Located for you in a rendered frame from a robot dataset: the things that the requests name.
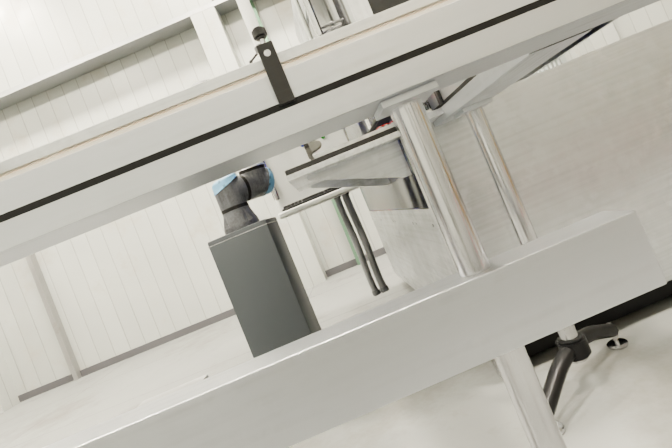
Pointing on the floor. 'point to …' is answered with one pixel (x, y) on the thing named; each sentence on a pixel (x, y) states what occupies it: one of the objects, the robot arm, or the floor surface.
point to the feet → (574, 351)
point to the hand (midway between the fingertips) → (310, 158)
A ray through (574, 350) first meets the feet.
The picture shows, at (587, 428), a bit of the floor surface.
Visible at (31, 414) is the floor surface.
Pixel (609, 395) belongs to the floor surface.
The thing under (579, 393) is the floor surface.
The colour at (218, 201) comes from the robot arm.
